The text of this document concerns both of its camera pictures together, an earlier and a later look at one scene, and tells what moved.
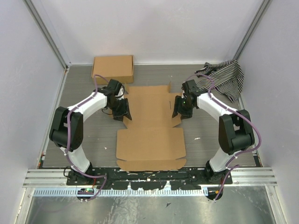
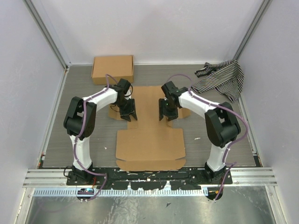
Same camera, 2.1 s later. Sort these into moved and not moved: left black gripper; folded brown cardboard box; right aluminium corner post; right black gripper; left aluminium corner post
Moved: right black gripper
Not moved: left aluminium corner post; left black gripper; right aluminium corner post; folded brown cardboard box
